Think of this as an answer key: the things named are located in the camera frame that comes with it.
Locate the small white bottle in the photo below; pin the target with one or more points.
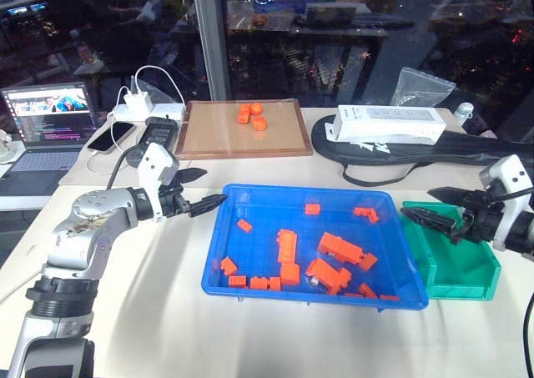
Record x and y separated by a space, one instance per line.
463 113

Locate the white charger plug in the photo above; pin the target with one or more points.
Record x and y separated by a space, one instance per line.
137 102

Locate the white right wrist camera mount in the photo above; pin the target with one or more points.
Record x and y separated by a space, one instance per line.
510 177

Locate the green plastic bin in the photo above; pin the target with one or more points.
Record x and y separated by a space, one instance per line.
459 269

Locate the grey window post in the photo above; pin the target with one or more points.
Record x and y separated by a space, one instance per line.
210 36

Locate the square orange block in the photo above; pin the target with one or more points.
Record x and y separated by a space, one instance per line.
290 273

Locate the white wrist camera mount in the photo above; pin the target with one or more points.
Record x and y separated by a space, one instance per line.
510 177
156 165

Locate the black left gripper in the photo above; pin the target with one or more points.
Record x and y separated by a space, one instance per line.
173 200

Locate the black bag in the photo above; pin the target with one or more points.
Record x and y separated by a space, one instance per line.
417 154

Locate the small orange block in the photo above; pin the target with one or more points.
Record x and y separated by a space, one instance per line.
368 261
259 283
312 209
237 281
275 284
228 265
245 225
368 290

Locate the open laptop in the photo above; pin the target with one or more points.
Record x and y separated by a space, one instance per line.
50 119

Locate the blue plastic tray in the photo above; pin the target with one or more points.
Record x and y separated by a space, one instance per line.
258 248

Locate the wooden framed board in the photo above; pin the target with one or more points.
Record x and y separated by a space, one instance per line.
217 136

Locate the black smartphone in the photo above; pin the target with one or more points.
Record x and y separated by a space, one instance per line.
110 136

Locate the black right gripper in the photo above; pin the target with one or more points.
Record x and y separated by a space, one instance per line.
482 219

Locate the black rectangular device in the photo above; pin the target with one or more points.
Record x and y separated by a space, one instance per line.
160 131

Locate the clear plastic zip bag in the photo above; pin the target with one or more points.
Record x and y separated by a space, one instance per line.
421 88

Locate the long orange block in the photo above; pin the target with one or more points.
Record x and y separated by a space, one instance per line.
288 246

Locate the angled orange block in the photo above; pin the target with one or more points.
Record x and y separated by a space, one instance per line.
366 213

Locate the round orange piece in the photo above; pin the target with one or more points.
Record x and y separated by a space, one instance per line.
260 123
255 109
243 115

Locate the small white part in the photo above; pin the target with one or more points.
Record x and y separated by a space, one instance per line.
313 281

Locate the large orange block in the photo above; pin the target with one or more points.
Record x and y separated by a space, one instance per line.
327 274
340 248

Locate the long white box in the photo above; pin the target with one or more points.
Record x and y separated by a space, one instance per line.
388 123

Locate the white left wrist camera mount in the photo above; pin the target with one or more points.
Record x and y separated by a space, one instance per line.
156 165

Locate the white power strip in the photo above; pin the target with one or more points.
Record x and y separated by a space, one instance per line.
167 111

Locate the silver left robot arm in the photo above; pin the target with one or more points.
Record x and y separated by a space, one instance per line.
92 211

